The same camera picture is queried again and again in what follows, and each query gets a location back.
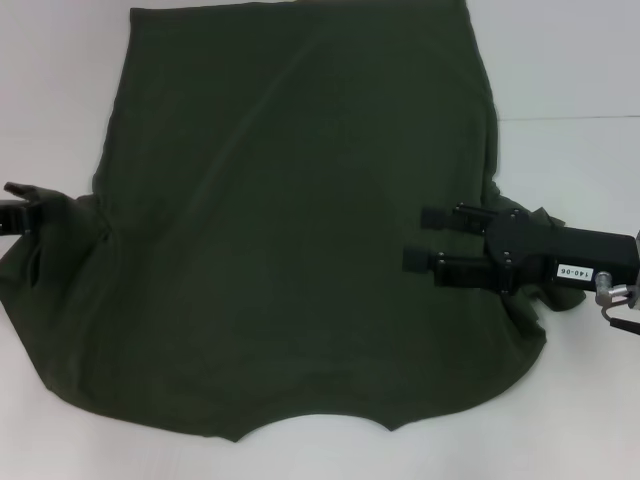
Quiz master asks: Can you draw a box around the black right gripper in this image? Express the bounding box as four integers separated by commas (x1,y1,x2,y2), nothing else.
403,201,639,297

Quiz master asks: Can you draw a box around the dark green shirt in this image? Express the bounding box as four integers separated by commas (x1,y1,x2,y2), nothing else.
0,0,589,444

